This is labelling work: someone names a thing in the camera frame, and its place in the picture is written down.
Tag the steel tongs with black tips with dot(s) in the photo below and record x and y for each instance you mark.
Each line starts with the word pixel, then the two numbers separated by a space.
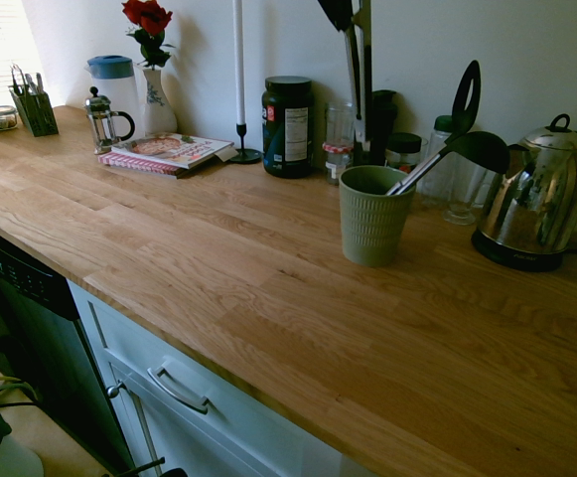
pixel 360 99

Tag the green ribbed utensil holder cup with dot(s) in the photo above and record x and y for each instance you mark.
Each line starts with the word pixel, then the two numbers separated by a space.
pixel 375 223

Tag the black candle holder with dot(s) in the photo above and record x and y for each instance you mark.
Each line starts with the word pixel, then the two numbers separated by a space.
pixel 245 155

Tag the small jar red checkered lid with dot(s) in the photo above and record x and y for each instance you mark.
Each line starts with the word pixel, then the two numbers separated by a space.
pixel 336 161

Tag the black protein powder tub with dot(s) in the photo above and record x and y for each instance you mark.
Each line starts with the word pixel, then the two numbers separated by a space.
pixel 288 129

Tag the empty clear glass jar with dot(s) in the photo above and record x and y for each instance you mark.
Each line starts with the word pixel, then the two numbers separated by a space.
pixel 338 124

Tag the tall black shaker bottle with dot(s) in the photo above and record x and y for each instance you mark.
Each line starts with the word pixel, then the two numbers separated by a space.
pixel 382 129

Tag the glass jar with black lid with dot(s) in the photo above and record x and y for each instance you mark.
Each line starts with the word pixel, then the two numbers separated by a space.
pixel 403 149

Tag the stack of cookbooks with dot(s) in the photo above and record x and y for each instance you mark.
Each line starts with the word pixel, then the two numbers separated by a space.
pixel 169 148

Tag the clear bottle with green lid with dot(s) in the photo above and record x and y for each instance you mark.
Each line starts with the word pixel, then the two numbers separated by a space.
pixel 437 159

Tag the red striped cookbook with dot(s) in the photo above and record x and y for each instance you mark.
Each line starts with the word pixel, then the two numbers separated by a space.
pixel 134 165

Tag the clear footed drinking glass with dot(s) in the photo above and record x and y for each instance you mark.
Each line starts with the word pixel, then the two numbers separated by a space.
pixel 464 199

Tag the tall white candle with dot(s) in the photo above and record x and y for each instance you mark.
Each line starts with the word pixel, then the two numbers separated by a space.
pixel 239 64

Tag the white vase with blue print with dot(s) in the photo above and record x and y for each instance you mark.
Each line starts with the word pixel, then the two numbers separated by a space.
pixel 159 111

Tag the white drawer front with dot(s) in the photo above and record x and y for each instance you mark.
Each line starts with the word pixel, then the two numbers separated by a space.
pixel 228 412

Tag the black slotted spoon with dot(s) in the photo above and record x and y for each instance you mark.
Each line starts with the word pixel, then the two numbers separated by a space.
pixel 462 116

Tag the glass french press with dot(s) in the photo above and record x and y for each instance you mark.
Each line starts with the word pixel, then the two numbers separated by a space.
pixel 103 124

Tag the black kettle base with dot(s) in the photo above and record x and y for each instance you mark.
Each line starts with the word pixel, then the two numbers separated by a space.
pixel 511 257

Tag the silver cabinet knob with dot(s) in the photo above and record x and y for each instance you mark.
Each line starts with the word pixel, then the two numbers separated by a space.
pixel 114 390

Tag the white pitcher with blue lid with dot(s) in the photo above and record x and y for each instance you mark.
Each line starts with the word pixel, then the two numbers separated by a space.
pixel 116 84

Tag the stainless steel electric kettle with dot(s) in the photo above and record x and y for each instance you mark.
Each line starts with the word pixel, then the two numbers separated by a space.
pixel 536 199

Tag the red rose with leaves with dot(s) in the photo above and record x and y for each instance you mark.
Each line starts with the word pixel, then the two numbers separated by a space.
pixel 148 17

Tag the black and steel dishwasher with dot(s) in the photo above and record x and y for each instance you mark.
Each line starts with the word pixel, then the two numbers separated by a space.
pixel 44 338

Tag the black stand bar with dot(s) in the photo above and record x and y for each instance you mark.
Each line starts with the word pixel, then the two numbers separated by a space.
pixel 144 466

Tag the green metal cutlery caddy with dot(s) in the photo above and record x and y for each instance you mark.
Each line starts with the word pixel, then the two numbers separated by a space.
pixel 37 114

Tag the cutlery bundle in caddy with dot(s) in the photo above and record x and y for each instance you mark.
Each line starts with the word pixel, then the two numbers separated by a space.
pixel 29 82

